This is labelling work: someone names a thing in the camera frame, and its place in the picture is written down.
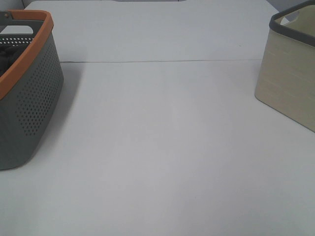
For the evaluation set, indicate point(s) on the beige fabric bin grey rim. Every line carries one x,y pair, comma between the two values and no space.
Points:
286,79

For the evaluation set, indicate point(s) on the grey perforated basket orange rim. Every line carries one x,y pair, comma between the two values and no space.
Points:
30,88

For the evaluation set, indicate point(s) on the dark grey towel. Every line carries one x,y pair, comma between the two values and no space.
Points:
8,55

